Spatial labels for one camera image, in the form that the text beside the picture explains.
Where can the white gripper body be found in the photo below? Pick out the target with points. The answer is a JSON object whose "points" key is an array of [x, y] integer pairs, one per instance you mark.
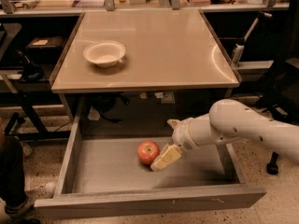
{"points": [[181, 136]]}

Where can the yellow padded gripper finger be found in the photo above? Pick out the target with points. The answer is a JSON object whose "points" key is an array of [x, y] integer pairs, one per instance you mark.
{"points": [[173, 123], [168, 155]]}

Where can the red apple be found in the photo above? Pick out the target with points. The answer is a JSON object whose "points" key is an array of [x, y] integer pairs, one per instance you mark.
{"points": [[147, 152]]}

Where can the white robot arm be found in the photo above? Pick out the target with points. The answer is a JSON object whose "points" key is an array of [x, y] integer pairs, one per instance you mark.
{"points": [[226, 121]]}

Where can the grey counter cabinet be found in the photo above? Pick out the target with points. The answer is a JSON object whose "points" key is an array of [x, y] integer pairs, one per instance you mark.
{"points": [[165, 50]]}

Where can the open grey wooden drawer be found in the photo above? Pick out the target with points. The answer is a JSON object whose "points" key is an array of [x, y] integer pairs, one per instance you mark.
{"points": [[101, 175]]}

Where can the white paper bowl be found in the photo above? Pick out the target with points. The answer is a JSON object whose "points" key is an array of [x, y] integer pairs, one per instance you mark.
{"points": [[105, 53]]}

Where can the black white handheld tool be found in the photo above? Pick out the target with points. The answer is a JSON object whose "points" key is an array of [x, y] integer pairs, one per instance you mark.
{"points": [[240, 44]]}

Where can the black office chair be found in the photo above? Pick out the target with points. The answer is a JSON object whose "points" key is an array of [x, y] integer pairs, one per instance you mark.
{"points": [[280, 94]]}

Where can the black box with label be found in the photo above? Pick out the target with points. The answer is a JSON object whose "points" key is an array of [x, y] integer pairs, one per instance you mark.
{"points": [[45, 49]]}

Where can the black handheld scanner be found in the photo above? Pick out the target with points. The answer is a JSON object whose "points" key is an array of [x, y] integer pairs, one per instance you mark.
{"points": [[31, 71]]}

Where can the grey white sneaker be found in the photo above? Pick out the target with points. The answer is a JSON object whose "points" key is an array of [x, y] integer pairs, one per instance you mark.
{"points": [[20, 209]]}

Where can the person's dark trouser leg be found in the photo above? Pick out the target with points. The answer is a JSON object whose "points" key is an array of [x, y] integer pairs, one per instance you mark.
{"points": [[11, 172]]}

